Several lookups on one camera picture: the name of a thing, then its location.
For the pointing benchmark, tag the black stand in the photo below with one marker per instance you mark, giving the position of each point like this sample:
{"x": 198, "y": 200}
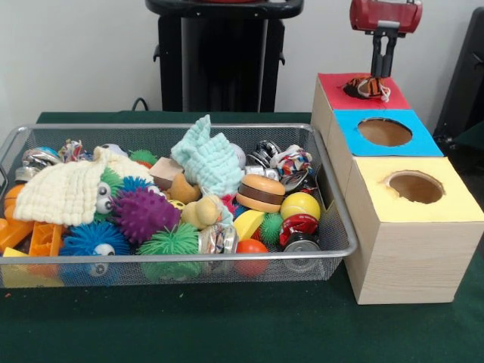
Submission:
{"x": 465, "y": 75}

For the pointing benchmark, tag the wooden box with three holes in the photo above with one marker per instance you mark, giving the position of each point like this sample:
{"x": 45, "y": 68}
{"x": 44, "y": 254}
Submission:
{"x": 412, "y": 257}

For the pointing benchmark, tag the yellow plush duck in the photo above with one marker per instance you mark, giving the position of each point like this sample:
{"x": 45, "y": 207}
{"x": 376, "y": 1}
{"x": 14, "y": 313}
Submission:
{"x": 200, "y": 211}

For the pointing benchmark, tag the orange striped tiger plush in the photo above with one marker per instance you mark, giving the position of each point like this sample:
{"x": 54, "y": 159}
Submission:
{"x": 363, "y": 89}

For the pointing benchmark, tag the toy hamburger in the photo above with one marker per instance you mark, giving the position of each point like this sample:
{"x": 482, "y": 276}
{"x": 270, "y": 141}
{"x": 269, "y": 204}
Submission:
{"x": 261, "y": 189}

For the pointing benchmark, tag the shallow silver mesh bin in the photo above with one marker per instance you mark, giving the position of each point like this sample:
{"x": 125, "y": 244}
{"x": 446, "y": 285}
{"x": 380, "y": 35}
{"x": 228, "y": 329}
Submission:
{"x": 264, "y": 128}

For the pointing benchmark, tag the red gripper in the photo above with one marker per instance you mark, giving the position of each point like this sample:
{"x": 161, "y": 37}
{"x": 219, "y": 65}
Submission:
{"x": 385, "y": 15}

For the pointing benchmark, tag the mint green cloth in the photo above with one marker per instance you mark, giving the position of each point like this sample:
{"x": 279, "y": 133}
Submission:
{"x": 208, "y": 162}

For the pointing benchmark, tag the yellow ball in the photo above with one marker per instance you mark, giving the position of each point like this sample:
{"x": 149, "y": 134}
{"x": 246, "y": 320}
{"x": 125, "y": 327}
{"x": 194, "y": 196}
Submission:
{"x": 300, "y": 206}

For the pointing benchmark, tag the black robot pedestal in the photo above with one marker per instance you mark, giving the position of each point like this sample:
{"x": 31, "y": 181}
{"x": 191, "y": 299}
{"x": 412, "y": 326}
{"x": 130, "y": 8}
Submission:
{"x": 219, "y": 68}

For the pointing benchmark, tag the crushed red can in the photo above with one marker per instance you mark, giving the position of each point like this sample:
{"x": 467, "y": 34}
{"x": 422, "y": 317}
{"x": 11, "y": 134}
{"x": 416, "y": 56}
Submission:
{"x": 298, "y": 225}

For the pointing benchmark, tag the dark green tablecloth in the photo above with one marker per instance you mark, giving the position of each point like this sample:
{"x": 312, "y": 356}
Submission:
{"x": 472, "y": 138}
{"x": 227, "y": 325}

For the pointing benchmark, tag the cream knitted cloth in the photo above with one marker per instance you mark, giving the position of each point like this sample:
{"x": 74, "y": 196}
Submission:
{"x": 56, "y": 193}

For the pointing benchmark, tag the purple spiky rubber toy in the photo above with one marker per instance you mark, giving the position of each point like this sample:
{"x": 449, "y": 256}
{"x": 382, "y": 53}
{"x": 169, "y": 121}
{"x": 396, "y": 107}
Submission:
{"x": 147, "y": 215}

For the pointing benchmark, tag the orange red ball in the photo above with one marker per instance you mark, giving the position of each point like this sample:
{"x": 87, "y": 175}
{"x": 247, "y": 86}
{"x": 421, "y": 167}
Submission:
{"x": 252, "y": 247}

